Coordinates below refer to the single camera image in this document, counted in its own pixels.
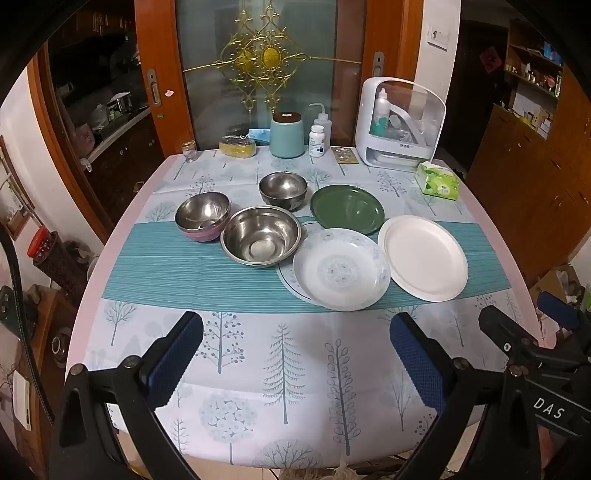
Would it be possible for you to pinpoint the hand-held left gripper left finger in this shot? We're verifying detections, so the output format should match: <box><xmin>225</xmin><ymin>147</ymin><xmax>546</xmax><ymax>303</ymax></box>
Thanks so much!
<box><xmin>48</xmin><ymin>311</ymin><xmax>204</xmax><ymax>480</ymax></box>

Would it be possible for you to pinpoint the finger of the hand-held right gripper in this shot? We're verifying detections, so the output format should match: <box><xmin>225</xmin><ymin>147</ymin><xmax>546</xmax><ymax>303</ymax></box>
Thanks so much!
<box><xmin>479</xmin><ymin>305</ymin><xmax>546</xmax><ymax>359</ymax></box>
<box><xmin>537</xmin><ymin>291</ymin><xmax>591</xmax><ymax>342</ymax></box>

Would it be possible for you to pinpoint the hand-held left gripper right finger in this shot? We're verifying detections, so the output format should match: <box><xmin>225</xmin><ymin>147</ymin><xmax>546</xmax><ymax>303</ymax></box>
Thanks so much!
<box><xmin>389</xmin><ymin>312</ymin><xmax>532</xmax><ymax>480</ymax></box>

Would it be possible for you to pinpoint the green white-rimmed plate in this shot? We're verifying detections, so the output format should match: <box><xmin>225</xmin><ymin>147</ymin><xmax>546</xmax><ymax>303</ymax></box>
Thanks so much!
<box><xmin>378</xmin><ymin>215</ymin><xmax>469</xmax><ymax>303</ymax></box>

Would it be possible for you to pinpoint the white floral plate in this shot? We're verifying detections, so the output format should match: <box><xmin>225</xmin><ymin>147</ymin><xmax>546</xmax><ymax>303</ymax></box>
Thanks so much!
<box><xmin>292</xmin><ymin>227</ymin><xmax>392</xmax><ymax>312</ymax></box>

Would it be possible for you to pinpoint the pink bowl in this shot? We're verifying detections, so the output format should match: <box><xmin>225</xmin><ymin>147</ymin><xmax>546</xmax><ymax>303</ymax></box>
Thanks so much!
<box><xmin>178</xmin><ymin>217</ymin><xmax>230</xmax><ymax>243</ymax></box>

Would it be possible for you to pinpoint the large steel bowl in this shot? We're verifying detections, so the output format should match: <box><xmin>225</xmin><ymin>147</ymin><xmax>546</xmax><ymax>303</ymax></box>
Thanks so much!
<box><xmin>220</xmin><ymin>205</ymin><xmax>303</xmax><ymax>268</ymax></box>

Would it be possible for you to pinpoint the small steel bowl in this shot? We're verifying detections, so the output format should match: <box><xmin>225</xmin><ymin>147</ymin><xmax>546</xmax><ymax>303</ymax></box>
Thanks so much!
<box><xmin>259</xmin><ymin>172</ymin><xmax>308</xmax><ymax>212</ymax></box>
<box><xmin>174</xmin><ymin>191</ymin><xmax>231</xmax><ymax>232</ymax></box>

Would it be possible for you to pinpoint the cardboard box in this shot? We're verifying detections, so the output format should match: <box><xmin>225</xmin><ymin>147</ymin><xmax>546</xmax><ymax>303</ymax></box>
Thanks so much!
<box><xmin>530</xmin><ymin>264</ymin><xmax>585</xmax><ymax>319</ymax></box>

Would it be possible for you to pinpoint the wooden cabinet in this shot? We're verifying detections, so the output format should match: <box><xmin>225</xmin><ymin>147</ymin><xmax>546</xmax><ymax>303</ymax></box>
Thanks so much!
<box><xmin>466</xmin><ymin>78</ymin><xmax>591</xmax><ymax>282</ymax></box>

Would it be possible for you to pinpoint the round floral coaster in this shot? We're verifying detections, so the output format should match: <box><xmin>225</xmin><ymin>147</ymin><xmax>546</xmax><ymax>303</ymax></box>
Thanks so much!
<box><xmin>276</xmin><ymin>263</ymin><xmax>324</xmax><ymax>306</ymax></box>

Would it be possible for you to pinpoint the green tissue pack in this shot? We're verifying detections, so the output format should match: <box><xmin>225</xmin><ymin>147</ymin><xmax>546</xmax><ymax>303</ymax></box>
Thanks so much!
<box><xmin>414</xmin><ymin>161</ymin><xmax>460</xmax><ymax>201</ymax></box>

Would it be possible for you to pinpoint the wooden shelf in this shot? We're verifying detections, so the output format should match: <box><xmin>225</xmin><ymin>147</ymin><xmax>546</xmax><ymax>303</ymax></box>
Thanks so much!
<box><xmin>503</xmin><ymin>18</ymin><xmax>570</xmax><ymax>139</ymax></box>

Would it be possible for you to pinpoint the white dish cabinet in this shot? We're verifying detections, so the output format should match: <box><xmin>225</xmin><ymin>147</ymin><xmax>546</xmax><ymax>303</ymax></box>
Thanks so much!
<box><xmin>355</xmin><ymin>77</ymin><xmax>448</xmax><ymax>172</ymax></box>

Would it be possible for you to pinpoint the white pill bottle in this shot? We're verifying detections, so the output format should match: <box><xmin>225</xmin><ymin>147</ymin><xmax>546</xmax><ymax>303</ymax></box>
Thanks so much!
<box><xmin>309</xmin><ymin>124</ymin><xmax>326</xmax><ymax>158</ymax></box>

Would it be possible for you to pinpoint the teal canister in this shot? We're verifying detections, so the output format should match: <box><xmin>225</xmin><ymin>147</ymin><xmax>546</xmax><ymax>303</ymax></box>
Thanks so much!
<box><xmin>269</xmin><ymin>111</ymin><xmax>305</xmax><ymax>160</ymax></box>

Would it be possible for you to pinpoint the clear squeeze bottle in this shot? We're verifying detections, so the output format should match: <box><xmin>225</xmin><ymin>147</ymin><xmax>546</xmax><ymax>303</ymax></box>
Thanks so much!
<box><xmin>308</xmin><ymin>102</ymin><xmax>335</xmax><ymax>147</ymax></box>

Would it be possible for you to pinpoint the wooden framed glass door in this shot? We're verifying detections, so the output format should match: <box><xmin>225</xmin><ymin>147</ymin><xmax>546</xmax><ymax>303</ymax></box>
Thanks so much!
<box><xmin>134</xmin><ymin>0</ymin><xmax>423</xmax><ymax>154</ymax></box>

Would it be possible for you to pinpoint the gold door ornament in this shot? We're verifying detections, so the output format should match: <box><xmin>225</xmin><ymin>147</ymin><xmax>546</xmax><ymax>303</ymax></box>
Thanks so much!
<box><xmin>182</xmin><ymin>0</ymin><xmax>365</xmax><ymax>114</ymax></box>

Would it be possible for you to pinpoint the white wall socket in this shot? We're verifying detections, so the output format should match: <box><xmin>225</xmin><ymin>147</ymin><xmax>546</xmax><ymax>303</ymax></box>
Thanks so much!
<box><xmin>13</xmin><ymin>371</ymin><xmax>32</xmax><ymax>431</ymax></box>

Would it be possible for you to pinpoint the black cable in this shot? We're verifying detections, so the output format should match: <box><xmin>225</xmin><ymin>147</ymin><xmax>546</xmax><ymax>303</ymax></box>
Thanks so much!
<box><xmin>0</xmin><ymin>226</ymin><xmax>52</xmax><ymax>425</ymax></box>

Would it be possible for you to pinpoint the white light switch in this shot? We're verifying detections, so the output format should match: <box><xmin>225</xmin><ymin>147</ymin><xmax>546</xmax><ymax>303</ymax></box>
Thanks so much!
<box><xmin>427</xmin><ymin>25</ymin><xmax>451</xmax><ymax>51</ymax></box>

